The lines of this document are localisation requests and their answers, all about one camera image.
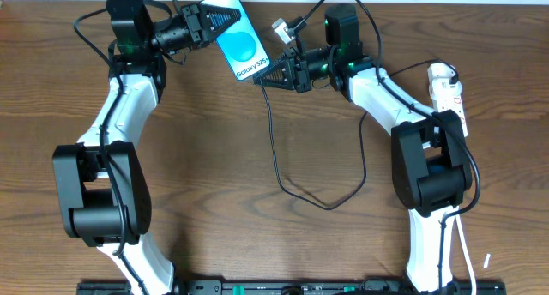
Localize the white USB charger plug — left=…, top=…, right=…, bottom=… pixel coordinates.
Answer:
left=427, top=63, right=459, bottom=84

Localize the blue Samsung Galaxy smartphone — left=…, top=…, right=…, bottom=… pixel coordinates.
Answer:
left=201, top=0, right=270, bottom=81

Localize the white power strip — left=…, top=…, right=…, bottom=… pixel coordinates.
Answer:
left=429, top=78, right=468, bottom=137

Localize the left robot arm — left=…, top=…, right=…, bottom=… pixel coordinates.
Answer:
left=52, top=0, right=245, bottom=294

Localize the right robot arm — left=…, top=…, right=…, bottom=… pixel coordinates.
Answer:
left=253, top=3, right=480, bottom=294

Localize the black USB charging cable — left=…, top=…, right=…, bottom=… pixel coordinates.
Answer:
left=252, top=58, right=460, bottom=212

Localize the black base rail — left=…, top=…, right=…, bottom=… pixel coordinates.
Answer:
left=75, top=279, right=507, bottom=295

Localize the small white paper scrap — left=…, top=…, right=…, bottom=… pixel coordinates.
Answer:
left=483, top=253, right=491, bottom=269

